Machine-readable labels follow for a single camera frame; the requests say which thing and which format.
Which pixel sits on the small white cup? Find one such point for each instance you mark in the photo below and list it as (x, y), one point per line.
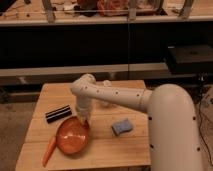
(107, 83)

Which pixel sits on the black striped box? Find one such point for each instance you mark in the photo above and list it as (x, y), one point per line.
(58, 114)

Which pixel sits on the wooden table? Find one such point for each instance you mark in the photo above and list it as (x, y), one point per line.
(104, 150)

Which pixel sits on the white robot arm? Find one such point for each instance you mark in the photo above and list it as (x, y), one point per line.
(173, 128)

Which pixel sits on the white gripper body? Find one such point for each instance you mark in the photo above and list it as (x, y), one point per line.
(83, 108)

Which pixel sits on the black box on shelf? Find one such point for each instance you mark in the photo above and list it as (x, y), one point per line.
(190, 59)

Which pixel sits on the orange toy carrot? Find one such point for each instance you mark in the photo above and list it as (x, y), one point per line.
(50, 148)

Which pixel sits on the white plastic cup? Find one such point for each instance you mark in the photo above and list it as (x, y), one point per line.
(106, 104)

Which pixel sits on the orange ceramic bowl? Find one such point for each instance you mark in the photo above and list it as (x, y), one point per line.
(72, 136)

